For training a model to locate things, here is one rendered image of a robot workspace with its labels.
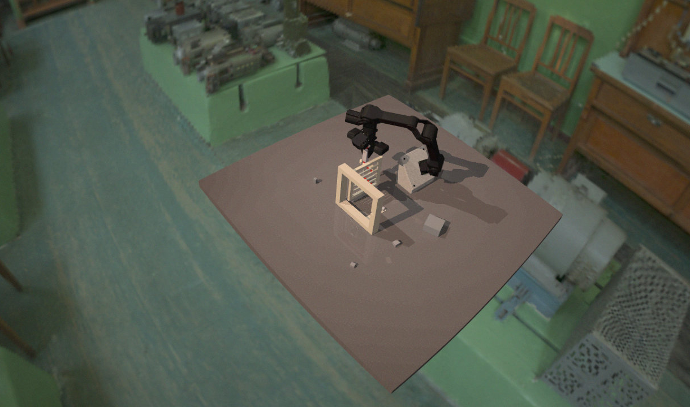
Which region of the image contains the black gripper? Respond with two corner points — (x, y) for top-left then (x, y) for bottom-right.
(347, 128), (389, 158)

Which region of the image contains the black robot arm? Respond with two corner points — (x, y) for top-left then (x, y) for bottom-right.
(345, 104), (445, 177)

